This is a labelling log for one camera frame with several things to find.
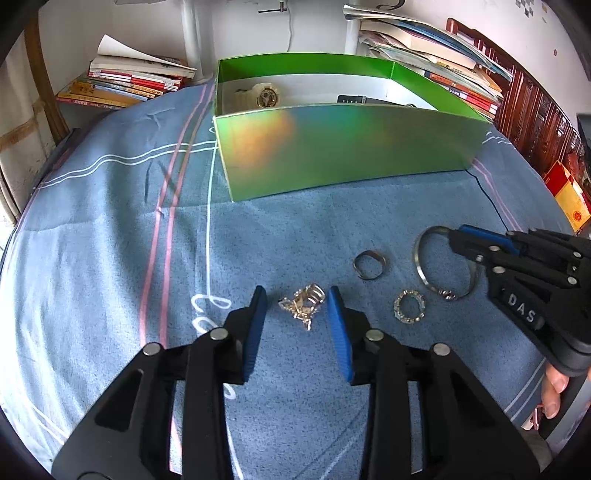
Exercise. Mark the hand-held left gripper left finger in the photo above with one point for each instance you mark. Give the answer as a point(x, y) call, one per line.
point(256, 332)

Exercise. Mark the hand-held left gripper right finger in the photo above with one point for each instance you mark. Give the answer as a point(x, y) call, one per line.
point(339, 337)

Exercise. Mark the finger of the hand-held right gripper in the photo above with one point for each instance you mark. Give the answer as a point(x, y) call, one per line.
point(545, 244)
point(508, 263)

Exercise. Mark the gold openwork jewelry piece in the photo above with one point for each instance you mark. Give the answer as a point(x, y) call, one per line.
point(304, 300)

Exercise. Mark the silver bangle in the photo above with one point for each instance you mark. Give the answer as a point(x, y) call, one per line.
point(418, 265)

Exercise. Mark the green cardboard box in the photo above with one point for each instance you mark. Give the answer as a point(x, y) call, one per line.
point(346, 147)

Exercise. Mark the black wristwatch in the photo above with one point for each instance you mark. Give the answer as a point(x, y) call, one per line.
point(351, 98)

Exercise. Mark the cream wristwatch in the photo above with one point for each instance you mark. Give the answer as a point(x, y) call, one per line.
point(266, 96)

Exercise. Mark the person's right hand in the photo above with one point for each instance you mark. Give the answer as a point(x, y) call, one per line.
point(554, 392)

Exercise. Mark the red and yellow boxes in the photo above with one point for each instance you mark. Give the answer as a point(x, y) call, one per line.
point(572, 203)

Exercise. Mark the red wooden bench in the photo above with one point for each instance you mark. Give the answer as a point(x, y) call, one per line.
point(531, 115)

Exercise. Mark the blue plaid cloth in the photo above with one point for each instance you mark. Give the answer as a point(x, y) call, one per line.
point(115, 230)

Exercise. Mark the large stack of books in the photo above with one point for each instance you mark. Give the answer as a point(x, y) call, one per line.
point(461, 60)

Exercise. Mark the small stack of books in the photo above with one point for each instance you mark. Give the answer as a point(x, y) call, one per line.
point(134, 83)

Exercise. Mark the beige curtain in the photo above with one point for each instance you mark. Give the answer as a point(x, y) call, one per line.
point(18, 152)

